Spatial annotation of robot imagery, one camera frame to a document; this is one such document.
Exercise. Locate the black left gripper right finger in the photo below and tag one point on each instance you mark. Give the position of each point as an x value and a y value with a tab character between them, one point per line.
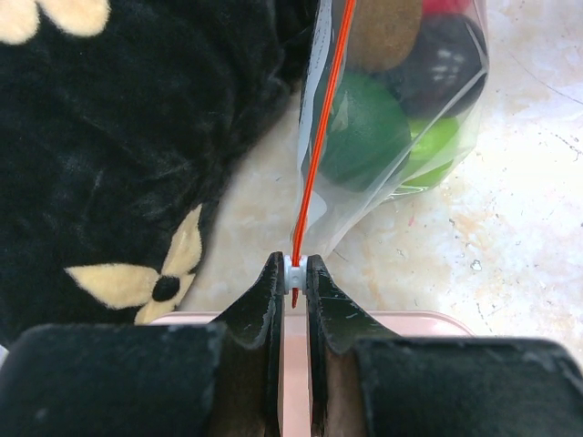
368	380

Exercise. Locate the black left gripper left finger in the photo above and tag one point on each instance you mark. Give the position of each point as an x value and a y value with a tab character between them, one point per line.
221	378

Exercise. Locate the green toy lime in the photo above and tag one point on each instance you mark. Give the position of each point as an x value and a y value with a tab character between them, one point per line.
367	131

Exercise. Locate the green toy pear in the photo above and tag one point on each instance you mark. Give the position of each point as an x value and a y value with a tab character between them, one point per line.
432	155

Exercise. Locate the clear zip bag red zipper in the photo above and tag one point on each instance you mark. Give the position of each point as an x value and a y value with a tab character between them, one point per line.
325	212

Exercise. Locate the dark purple toy fruit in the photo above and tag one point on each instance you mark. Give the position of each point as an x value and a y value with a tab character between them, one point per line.
446	71

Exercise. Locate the brown toy kiwi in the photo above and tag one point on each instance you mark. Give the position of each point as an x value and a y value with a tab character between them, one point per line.
383	33

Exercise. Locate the red toy pepper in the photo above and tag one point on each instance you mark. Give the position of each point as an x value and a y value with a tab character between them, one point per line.
433	7

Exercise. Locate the pink plastic basket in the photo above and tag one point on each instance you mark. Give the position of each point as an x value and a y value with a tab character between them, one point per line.
296	364

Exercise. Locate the black floral pillow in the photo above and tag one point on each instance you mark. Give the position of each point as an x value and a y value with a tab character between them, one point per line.
122	123

